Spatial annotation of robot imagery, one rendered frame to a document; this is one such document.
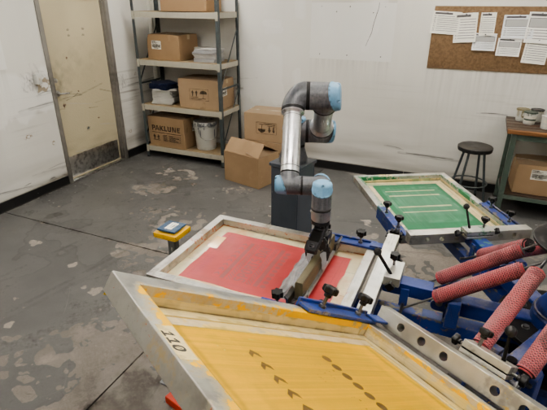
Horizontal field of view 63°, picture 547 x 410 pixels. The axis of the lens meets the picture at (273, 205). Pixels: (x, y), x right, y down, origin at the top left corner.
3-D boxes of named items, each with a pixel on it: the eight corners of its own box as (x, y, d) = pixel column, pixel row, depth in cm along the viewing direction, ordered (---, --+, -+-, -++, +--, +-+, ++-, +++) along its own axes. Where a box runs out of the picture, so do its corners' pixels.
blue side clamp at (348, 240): (308, 246, 205) (308, 233, 202) (312, 242, 209) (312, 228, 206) (374, 260, 194) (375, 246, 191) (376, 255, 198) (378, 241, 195)
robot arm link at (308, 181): (303, 171, 179) (302, 181, 169) (331, 172, 178) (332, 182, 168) (302, 189, 182) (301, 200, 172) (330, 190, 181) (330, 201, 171)
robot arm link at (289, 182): (280, 75, 182) (273, 189, 170) (307, 76, 181) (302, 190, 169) (281, 89, 193) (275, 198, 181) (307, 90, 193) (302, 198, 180)
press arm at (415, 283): (382, 290, 165) (383, 279, 163) (385, 282, 170) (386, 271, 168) (431, 303, 159) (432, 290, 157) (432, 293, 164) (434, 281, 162)
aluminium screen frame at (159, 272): (146, 281, 176) (146, 273, 175) (220, 221, 225) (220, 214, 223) (340, 337, 148) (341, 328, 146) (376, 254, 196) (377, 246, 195)
